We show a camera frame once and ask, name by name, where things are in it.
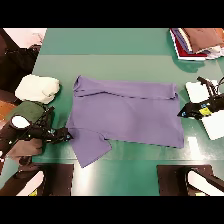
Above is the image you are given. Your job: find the brown garment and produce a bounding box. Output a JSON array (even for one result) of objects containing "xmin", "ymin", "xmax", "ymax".
[
  {"xmin": 6, "ymin": 137, "xmax": 45, "ymax": 158},
  {"xmin": 182, "ymin": 27, "xmax": 224, "ymax": 55}
]

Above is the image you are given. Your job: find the white garment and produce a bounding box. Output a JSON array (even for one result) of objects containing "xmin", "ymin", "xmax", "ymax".
[
  {"xmin": 14, "ymin": 74, "xmax": 62, "ymax": 105},
  {"xmin": 204, "ymin": 44, "xmax": 224, "ymax": 61}
]

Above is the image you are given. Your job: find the red garment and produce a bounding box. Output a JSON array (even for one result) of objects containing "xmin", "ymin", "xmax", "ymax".
[{"xmin": 169, "ymin": 28, "xmax": 208, "ymax": 62}]

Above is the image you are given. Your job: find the blue garment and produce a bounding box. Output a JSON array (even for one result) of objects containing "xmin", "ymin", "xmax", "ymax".
[{"xmin": 172, "ymin": 28, "xmax": 195, "ymax": 54}]

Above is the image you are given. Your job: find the black garment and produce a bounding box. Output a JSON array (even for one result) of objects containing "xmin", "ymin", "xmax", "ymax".
[{"xmin": 0, "ymin": 28, "xmax": 43, "ymax": 95}]

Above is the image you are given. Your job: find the purple T-shirt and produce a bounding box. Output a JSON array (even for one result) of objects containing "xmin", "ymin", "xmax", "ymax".
[{"xmin": 65, "ymin": 74, "xmax": 186, "ymax": 169}]

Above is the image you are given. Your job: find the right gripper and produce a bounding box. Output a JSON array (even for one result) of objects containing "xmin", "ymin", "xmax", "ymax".
[{"xmin": 177, "ymin": 102, "xmax": 203, "ymax": 120}]

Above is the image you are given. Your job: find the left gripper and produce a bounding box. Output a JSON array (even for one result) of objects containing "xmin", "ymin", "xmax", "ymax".
[{"xmin": 45, "ymin": 127, "xmax": 74, "ymax": 144}]

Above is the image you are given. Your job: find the green garment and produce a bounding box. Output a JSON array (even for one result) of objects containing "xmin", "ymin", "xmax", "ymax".
[{"xmin": 4, "ymin": 100, "xmax": 46, "ymax": 125}]

